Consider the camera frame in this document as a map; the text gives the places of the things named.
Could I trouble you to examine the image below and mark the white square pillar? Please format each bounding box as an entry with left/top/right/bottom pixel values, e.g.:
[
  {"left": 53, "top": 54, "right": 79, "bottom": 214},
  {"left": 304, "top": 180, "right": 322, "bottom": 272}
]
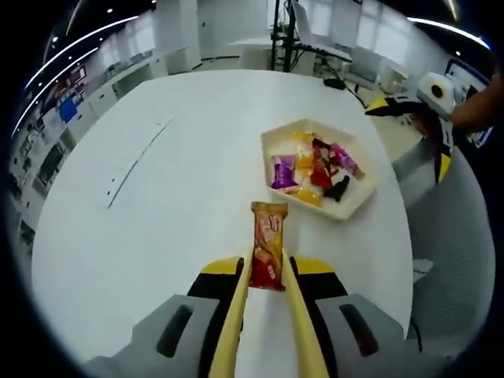
[{"left": 151, "top": 0, "right": 202, "bottom": 76}]

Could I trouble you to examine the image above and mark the white cabinet row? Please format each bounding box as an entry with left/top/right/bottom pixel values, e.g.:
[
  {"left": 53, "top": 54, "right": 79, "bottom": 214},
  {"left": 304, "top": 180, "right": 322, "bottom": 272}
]
[{"left": 15, "top": 50, "right": 170, "bottom": 221}]

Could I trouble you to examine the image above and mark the black tripod stand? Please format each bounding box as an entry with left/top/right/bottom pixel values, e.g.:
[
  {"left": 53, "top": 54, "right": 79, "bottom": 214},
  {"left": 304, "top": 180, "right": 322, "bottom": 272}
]
[{"left": 269, "top": 0, "right": 300, "bottom": 74}]

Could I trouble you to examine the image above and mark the golden brown food bar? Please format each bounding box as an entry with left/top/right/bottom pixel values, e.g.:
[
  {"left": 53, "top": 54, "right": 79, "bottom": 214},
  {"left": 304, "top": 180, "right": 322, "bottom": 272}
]
[{"left": 248, "top": 201, "right": 290, "bottom": 293}]

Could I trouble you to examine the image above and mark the small black food packet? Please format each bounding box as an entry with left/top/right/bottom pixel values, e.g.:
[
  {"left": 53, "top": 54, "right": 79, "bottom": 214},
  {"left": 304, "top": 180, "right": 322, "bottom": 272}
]
[{"left": 323, "top": 174, "right": 351, "bottom": 202}]

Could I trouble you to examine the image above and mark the white tilted panel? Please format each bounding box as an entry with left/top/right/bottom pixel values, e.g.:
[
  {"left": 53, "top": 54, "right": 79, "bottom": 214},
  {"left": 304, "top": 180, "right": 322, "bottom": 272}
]
[{"left": 293, "top": 2, "right": 317, "bottom": 40}]

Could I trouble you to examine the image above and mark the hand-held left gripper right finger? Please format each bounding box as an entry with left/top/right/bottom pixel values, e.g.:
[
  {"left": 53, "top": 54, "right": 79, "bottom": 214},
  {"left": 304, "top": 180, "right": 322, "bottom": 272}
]
[{"left": 289, "top": 255, "right": 452, "bottom": 378}]

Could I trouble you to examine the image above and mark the cream hexagonal container tray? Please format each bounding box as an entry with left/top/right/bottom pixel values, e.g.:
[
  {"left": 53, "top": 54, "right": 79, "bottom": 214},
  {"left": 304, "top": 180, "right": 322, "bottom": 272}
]
[{"left": 260, "top": 118, "right": 380, "bottom": 221}]

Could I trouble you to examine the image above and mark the grey mesh office chair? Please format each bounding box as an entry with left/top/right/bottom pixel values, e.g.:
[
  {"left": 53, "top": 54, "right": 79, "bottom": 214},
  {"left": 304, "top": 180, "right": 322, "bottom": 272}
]
[{"left": 391, "top": 137, "right": 497, "bottom": 355}]

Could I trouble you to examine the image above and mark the purple food packet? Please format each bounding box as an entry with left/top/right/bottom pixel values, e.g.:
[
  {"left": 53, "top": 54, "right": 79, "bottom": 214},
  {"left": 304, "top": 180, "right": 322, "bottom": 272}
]
[
  {"left": 270, "top": 154, "right": 298, "bottom": 191},
  {"left": 329, "top": 143, "right": 365, "bottom": 180}
]

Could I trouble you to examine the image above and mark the blue box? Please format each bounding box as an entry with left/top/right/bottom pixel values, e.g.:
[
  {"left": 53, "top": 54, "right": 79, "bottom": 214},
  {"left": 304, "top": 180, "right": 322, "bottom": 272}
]
[{"left": 57, "top": 98, "right": 77, "bottom": 123}]

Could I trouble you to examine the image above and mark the blue framed sign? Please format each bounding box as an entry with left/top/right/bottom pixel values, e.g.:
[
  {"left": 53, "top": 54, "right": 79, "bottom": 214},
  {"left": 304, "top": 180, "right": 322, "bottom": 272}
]
[{"left": 447, "top": 57, "right": 493, "bottom": 95}]

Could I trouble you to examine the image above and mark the person's right hand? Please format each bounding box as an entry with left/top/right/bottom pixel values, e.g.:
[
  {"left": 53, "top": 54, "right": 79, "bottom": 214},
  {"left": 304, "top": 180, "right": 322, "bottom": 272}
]
[{"left": 415, "top": 112, "right": 436, "bottom": 140}]

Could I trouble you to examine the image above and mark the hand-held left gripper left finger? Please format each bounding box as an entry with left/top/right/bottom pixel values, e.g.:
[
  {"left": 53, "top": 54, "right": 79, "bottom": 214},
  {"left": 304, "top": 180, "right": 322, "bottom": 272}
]
[{"left": 80, "top": 254, "right": 247, "bottom": 378}]

